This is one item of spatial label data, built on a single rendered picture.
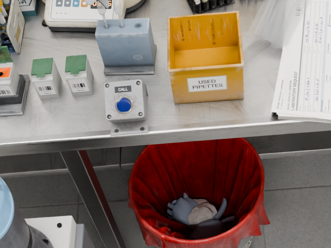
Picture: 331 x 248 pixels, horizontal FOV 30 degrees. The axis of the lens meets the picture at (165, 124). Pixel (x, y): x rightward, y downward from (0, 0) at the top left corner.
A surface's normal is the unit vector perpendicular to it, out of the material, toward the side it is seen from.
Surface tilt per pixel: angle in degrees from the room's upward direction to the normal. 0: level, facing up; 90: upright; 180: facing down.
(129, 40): 90
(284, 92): 0
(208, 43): 90
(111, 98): 30
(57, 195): 0
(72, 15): 25
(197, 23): 90
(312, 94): 1
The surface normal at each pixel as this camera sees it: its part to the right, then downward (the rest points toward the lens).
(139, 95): -0.10, -0.09
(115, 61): -0.07, 0.82
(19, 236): 0.97, 0.08
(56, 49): -0.12, -0.57
